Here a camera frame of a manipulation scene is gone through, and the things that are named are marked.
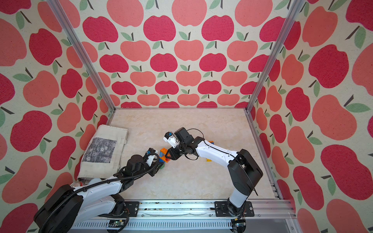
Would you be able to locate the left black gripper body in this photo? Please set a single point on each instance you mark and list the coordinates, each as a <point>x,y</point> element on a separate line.
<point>153,171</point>

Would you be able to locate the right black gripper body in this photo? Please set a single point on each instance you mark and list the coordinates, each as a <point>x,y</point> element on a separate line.
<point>178,151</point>

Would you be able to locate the orange lego plate bottom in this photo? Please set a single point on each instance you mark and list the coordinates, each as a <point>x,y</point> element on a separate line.
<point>165,151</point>

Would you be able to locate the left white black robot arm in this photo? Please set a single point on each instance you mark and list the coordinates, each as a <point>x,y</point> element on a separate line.
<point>70,205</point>

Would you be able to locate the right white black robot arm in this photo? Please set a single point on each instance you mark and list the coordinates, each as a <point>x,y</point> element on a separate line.
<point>245,173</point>

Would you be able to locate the folded beige printed cloth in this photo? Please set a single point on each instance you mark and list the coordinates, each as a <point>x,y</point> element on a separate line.
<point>103,154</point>

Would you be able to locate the front aluminium rail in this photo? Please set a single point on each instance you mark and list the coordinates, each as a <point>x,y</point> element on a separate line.
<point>196,216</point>

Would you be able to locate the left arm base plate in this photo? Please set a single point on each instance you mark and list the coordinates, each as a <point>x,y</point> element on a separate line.
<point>125,209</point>

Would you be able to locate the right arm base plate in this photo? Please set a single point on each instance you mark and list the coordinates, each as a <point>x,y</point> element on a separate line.
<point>226,209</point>

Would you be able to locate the left aluminium frame post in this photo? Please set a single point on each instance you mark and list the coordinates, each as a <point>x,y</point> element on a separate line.
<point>64,22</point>

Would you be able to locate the aluminium frame post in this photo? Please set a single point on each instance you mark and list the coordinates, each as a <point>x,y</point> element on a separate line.
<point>64,22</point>
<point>293,13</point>

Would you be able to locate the right aluminium frame post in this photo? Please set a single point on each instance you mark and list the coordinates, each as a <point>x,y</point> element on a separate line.
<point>293,13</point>

